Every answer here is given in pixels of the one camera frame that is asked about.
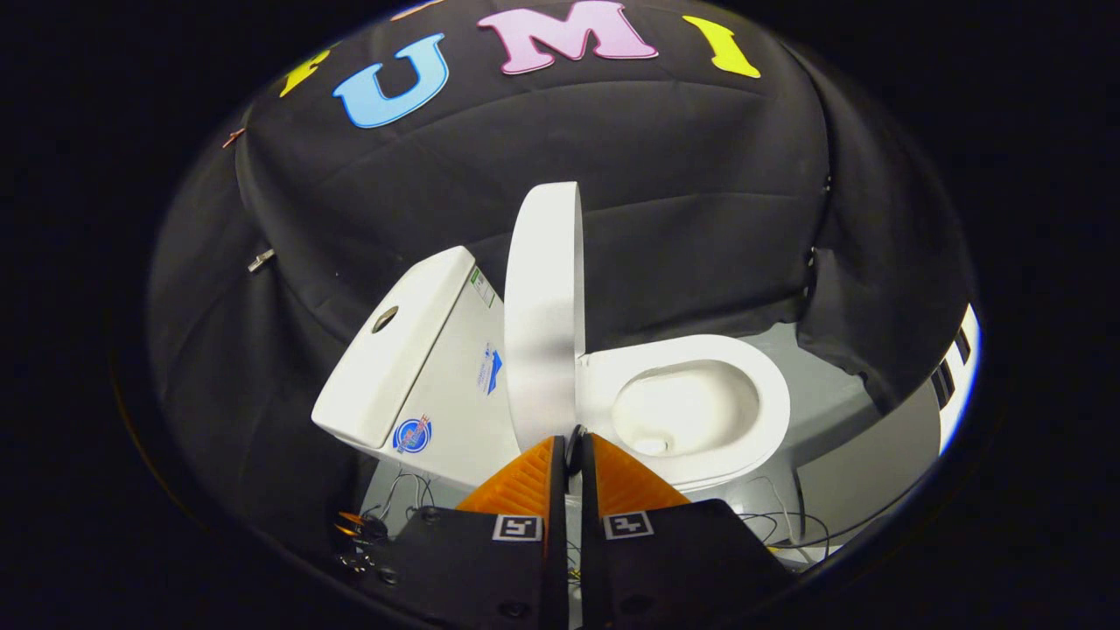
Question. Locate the white toilet lid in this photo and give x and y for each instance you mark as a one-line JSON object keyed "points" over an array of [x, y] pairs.
{"points": [[542, 324]]}

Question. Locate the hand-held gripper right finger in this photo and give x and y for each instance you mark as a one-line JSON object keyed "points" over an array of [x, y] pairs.
{"points": [[588, 525]]}

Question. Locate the white toilet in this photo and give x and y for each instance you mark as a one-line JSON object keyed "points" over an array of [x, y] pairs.
{"points": [[429, 350]]}

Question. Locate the metal cloth clip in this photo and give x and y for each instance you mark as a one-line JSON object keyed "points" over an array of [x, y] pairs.
{"points": [[260, 260]]}

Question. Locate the orange cloth clip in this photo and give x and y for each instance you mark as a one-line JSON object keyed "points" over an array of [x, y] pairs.
{"points": [[233, 137]]}

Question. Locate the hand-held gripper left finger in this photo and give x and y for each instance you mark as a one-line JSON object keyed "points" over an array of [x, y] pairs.
{"points": [[558, 525]]}

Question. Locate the black backdrop cloth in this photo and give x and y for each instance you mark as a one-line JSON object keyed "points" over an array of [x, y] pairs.
{"points": [[612, 175]]}

